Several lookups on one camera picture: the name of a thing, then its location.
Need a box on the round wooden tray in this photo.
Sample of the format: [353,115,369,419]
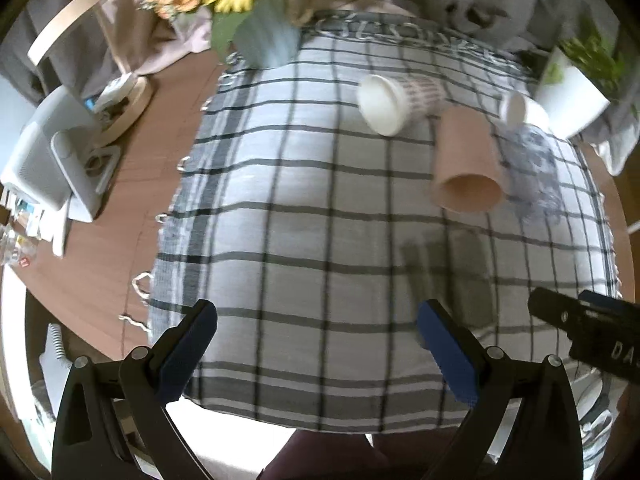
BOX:
[91,73,153,148]

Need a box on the wooden chair backrest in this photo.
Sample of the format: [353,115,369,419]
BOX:
[27,0,137,78]

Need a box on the white plant pot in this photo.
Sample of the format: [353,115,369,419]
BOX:
[534,47,610,140]

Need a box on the green potted plant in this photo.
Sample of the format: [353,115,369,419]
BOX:
[539,10,639,103]

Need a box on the checkered grey white tablecloth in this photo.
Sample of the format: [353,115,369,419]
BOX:
[146,11,620,434]

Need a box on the blue metal flower bucket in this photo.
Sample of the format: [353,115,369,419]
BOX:
[233,0,307,70]

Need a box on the houndstooth paper cup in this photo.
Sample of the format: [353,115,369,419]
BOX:
[357,75,446,136]

